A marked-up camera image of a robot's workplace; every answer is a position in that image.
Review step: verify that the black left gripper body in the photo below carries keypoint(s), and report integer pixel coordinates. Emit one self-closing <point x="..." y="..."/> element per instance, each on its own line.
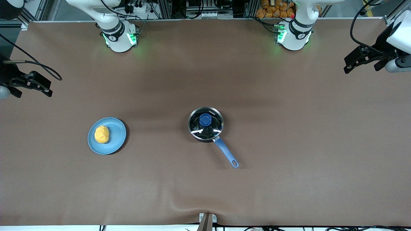
<point x="382" y="43"/>

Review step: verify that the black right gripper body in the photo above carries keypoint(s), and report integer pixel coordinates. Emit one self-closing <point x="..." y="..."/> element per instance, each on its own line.
<point x="7" y="74"/>

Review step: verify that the yellow potato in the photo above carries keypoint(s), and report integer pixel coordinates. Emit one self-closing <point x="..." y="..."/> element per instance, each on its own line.
<point x="102" y="134"/>

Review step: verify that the glass lid with blue knob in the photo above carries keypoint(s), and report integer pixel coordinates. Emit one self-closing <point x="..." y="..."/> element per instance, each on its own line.
<point x="205" y="120"/>

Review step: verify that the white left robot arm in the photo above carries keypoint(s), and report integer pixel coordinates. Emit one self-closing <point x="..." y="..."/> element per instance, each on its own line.
<point x="293" y="35"/>

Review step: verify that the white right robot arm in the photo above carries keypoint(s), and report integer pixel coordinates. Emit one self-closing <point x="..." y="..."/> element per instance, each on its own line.
<point x="117" y="38"/>

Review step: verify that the blue round plate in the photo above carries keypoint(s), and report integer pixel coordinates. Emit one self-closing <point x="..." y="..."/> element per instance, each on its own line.
<point x="117" y="141"/>

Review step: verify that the bag of orange items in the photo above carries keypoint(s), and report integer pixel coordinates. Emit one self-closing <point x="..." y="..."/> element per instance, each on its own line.
<point x="273" y="9"/>

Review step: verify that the brown table cover mat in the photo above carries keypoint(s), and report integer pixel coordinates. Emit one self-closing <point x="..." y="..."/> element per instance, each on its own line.
<point x="289" y="160"/>

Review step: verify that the white power strip with plugs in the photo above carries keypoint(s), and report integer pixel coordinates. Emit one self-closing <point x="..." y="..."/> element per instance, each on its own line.
<point x="141" y="7"/>

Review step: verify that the long white power strip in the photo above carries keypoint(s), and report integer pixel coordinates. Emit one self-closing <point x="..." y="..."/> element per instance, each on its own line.
<point x="208" y="14"/>

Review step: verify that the aluminium frame post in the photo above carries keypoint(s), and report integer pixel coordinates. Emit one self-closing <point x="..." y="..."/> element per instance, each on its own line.
<point x="396" y="11"/>
<point x="35" y="9"/>

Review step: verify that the metal table edge bracket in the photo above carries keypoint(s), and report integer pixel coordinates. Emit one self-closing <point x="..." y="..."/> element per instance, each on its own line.
<point x="207" y="221"/>

